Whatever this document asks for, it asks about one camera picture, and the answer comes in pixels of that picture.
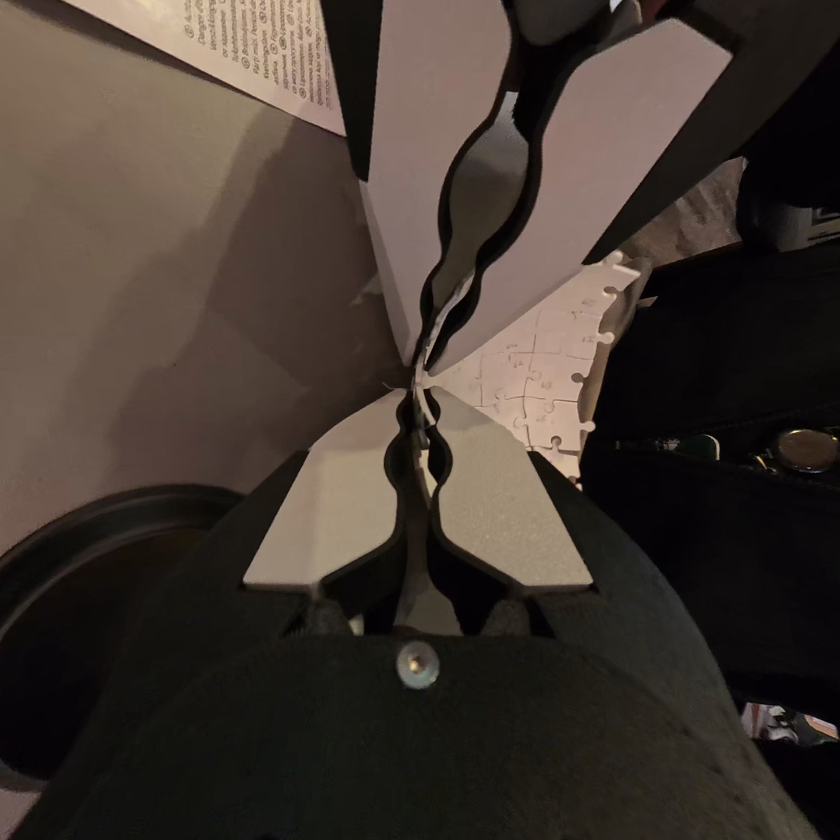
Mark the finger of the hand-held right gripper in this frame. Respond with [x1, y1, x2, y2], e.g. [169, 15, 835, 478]
[322, 0, 514, 362]
[425, 18, 742, 376]

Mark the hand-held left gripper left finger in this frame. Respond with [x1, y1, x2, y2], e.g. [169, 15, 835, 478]
[242, 387, 409, 599]

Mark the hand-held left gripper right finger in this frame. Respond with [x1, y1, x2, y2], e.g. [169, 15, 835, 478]
[420, 386, 595, 599]

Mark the white curved puzzle ball section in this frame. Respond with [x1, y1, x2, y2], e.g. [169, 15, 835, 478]
[413, 252, 641, 490]

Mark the white printed instruction sheet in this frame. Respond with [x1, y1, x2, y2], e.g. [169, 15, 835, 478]
[66, 0, 347, 137]

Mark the black bag with metal items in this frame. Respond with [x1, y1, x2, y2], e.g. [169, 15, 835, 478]
[581, 243, 840, 716]

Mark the black round tray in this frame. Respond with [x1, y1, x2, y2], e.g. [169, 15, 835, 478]
[0, 484, 244, 788]

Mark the round metal watch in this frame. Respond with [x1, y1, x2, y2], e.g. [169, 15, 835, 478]
[774, 428, 840, 473]

